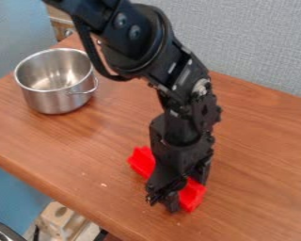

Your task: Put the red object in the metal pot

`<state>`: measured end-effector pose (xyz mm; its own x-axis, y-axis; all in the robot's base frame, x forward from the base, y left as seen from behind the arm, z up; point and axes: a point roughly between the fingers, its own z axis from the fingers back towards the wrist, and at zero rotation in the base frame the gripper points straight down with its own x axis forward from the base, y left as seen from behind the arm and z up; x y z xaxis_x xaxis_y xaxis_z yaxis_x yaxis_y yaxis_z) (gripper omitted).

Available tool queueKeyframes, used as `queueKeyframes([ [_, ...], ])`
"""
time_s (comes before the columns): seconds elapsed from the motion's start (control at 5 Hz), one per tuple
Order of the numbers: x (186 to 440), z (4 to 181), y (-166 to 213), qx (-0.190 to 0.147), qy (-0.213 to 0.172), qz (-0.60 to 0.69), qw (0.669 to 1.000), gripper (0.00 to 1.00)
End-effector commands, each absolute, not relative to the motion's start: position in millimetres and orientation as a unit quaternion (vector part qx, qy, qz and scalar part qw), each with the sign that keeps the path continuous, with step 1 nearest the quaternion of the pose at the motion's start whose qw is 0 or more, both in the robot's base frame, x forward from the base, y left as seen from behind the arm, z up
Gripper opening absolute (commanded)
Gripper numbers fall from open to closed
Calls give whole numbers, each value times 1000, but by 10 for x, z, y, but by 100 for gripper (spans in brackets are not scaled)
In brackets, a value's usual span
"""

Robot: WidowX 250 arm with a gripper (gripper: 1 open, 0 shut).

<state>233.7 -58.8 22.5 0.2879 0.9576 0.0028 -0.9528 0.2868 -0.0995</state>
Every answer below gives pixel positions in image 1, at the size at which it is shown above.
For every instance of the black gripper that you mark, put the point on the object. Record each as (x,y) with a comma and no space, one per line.
(183,156)

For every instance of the red plastic block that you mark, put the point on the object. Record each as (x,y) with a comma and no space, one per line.
(143,163)

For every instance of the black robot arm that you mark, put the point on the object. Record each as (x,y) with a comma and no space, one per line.
(129,41)

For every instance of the stainless steel pot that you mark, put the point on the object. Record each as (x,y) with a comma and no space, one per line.
(57,80)

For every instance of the black white object at corner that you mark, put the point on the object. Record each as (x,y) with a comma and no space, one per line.
(8,234)

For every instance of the wooden stand under table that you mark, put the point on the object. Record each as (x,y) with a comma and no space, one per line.
(61,224)

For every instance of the wooden frame behind table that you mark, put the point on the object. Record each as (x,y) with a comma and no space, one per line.
(61,23)

